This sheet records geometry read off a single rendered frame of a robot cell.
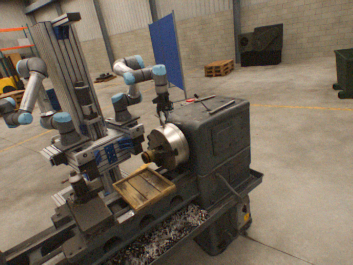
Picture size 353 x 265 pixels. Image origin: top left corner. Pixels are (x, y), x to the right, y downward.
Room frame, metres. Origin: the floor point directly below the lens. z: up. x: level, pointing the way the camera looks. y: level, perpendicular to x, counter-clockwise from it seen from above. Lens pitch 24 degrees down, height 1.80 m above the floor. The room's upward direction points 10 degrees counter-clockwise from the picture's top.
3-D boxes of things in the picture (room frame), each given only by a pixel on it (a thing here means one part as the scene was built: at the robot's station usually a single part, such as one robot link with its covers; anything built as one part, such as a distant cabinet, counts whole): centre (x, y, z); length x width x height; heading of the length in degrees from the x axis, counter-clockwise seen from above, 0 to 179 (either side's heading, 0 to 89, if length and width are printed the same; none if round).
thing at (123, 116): (1.98, 0.46, 1.21); 0.15 x 0.15 x 0.10
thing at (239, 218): (1.42, -0.39, 0.41); 0.34 x 0.17 x 0.82; 124
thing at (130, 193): (1.27, 0.29, 0.89); 0.36 x 0.30 x 0.04; 34
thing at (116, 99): (1.98, 0.46, 1.33); 0.13 x 0.12 x 0.14; 113
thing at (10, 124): (1.47, 1.06, 1.46); 0.11 x 0.08 x 0.11; 63
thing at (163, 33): (8.36, -0.05, 1.18); 4.12 x 0.80 x 2.35; 11
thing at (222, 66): (9.40, -2.23, 0.22); 1.25 x 0.86 x 0.44; 143
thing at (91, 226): (1.09, 0.60, 0.95); 0.43 x 0.17 x 0.05; 34
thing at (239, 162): (1.65, -0.24, 0.43); 0.60 x 0.48 x 0.86; 124
